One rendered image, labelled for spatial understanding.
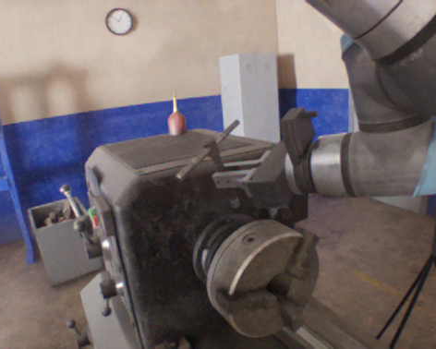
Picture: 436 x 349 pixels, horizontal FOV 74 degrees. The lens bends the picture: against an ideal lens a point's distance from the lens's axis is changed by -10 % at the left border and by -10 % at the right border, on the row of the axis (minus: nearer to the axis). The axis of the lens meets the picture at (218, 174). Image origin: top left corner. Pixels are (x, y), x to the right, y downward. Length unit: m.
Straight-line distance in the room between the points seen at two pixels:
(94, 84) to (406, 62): 3.84
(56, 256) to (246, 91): 2.85
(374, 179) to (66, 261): 2.68
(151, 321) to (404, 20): 0.79
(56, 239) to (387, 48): 2.71
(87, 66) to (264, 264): 3.57
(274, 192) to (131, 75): 3.71
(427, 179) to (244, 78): 3.81
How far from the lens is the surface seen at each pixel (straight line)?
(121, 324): 1.08
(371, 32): 0.25
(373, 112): 0.39
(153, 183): 0.70
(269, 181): 0.44
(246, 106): 4.15
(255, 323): 0.72
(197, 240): 0.79
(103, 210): 0.73
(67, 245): 2.84
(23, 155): 4.00
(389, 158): 0.40
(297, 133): 0.43
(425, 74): 0.26
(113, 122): 4.03
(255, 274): 0.65
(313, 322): 1.02
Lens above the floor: 1.52
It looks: 16 degrees down
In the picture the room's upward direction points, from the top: 5 degrees counter-clockwise
